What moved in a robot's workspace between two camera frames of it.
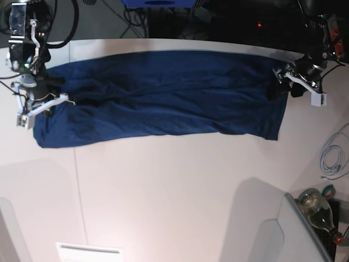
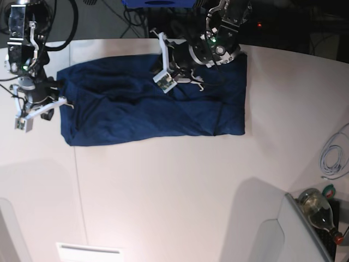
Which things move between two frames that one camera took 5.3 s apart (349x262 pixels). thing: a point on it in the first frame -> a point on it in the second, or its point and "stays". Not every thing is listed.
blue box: (159, 4) stays
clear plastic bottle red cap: (317, 208) stays
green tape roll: (329, 191) stays
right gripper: (310, 67) -> (181, 61)
